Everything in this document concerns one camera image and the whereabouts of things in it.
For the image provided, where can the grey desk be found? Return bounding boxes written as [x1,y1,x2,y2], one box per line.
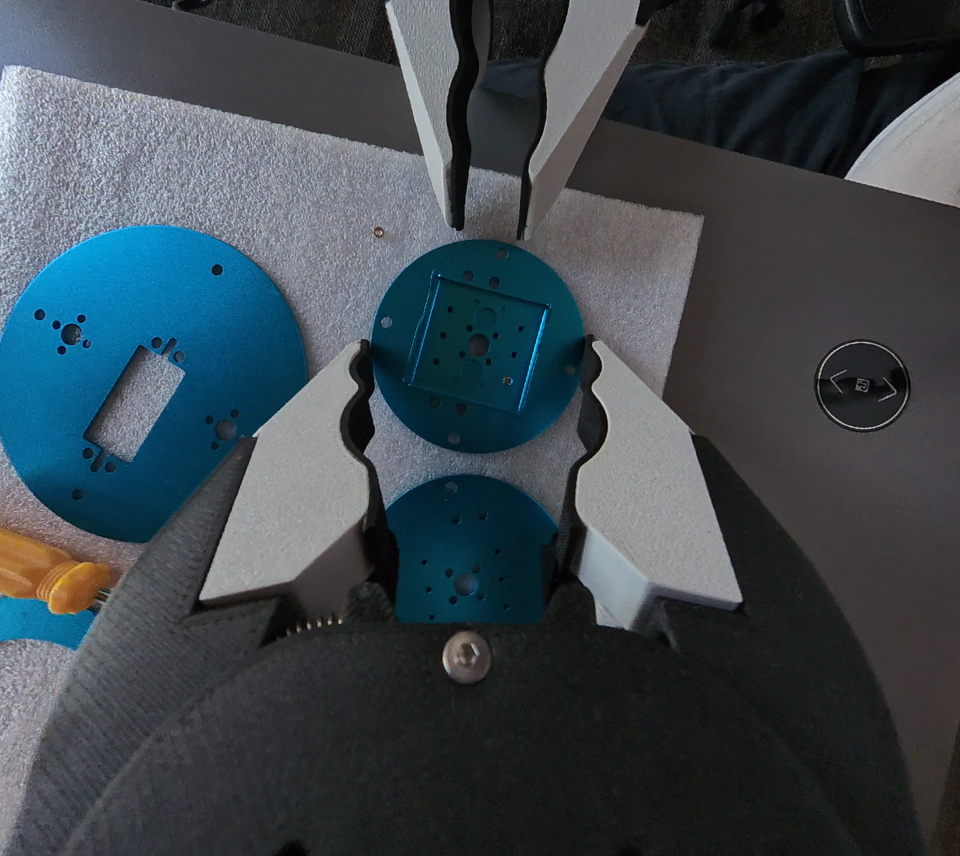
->
[0,0,960,856]

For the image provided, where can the small blue round disc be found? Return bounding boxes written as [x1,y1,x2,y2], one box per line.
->
[384,474,560,625]

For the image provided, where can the black round desk control button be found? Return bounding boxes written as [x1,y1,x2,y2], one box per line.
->
[815,340,911,432]

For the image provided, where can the orange-handled screwdriver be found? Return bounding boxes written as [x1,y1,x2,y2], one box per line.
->
[0,526,121,615]

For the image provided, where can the person's dark trousers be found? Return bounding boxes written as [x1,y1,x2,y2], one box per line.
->
[480,50,939,176]

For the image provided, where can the large blue disc rectangular cutout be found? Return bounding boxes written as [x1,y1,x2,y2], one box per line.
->
[0,225,310,542]

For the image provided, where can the blue metal ring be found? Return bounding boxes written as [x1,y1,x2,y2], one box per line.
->
[0,597,99,651]

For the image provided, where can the blue round plate with bracket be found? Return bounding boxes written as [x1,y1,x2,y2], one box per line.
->
[371,240,585,454]

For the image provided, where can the white foam sheet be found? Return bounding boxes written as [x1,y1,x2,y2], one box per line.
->
[0,65,706,827]

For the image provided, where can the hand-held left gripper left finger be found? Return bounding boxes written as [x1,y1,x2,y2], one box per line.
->
[198,339,380,606]

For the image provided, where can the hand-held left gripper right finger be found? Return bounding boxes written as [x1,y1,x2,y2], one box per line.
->
[561,339,744,630]

